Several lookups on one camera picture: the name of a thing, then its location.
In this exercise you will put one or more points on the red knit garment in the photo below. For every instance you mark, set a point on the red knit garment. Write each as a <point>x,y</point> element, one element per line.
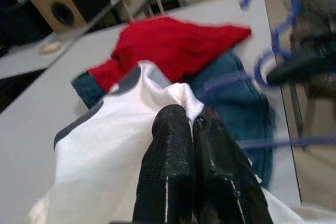
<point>170,45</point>

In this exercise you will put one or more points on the blue plastic hanger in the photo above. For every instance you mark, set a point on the blue plastic hanger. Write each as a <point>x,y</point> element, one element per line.
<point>260,77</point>

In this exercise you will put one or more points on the white shirt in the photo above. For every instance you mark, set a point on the white shirt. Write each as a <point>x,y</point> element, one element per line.
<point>105,142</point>

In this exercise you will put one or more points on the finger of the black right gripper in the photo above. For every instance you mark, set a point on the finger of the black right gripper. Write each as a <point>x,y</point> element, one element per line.
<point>288,70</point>

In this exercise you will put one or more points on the blue denim garment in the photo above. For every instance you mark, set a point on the blue denim garment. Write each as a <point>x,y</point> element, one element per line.
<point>236,98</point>

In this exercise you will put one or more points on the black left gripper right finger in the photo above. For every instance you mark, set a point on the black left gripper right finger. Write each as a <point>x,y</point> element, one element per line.
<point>225,176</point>

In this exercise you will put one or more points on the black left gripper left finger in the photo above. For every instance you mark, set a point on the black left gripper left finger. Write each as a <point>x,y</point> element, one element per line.
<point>168,161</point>

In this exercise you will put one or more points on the beige round disc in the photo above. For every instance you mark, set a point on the beige round disc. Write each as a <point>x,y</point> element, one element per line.
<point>50,48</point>

